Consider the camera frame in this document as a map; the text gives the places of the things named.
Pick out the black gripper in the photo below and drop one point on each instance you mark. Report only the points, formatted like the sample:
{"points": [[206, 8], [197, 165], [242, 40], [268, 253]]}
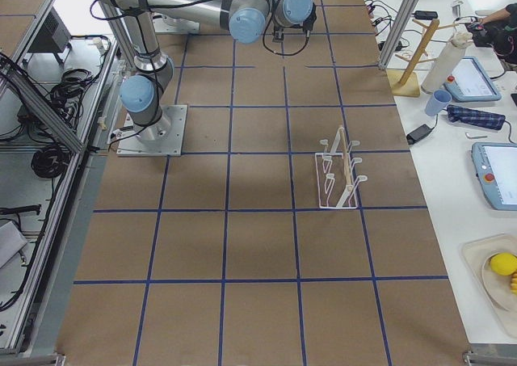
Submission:
{"points": [[279, 30]]}

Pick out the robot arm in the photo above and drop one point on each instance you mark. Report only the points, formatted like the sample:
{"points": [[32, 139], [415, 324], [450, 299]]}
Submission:
{"points": [[245, 20]]}

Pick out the blue cup on desk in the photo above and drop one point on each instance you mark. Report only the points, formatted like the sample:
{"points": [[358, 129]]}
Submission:
{"points": [[439, 100]]}

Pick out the wooden mug tree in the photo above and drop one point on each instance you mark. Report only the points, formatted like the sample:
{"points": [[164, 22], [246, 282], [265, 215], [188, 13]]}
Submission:
{"points": [[405, 83]]}

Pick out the black power adapter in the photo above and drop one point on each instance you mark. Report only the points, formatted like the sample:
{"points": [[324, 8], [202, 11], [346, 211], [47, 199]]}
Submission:
{"points": [[418, 134]]}

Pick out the white paper roll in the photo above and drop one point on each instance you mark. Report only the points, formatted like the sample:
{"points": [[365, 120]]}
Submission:
{"points": [[447, 61]]}

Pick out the teach pendant upper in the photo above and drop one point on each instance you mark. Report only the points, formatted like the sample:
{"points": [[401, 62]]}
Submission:
{"points": [[470, 83]]}

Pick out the teach pendant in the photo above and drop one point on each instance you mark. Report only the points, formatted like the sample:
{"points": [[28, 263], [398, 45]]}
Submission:
{"points": [[495, 166], [470, 83]]}

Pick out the blue plaid cloth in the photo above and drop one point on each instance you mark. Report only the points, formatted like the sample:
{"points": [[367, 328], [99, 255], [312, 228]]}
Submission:
{"points": [[478, 118]]}

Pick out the teach pendant lower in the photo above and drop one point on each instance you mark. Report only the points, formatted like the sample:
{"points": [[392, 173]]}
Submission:
{"points": [[495, 166]]}

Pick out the beige tray on desk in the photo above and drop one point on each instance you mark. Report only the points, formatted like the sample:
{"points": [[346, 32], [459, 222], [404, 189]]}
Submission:
{"points": [[496, 288]]}

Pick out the yellow lemon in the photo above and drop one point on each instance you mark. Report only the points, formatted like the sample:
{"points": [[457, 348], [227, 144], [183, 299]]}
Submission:
{"points": [[503, 264]]}

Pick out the aluminium frame post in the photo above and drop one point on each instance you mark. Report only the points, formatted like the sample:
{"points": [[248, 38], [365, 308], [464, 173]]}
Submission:
{"points": [[402, 18]]}

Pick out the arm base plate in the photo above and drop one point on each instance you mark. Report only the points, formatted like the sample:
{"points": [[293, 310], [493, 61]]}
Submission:
{"points": [[165, 138]]}

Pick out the white wire cup rack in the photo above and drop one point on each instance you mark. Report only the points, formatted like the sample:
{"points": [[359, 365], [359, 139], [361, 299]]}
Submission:
{"points": [[337, 181]]}

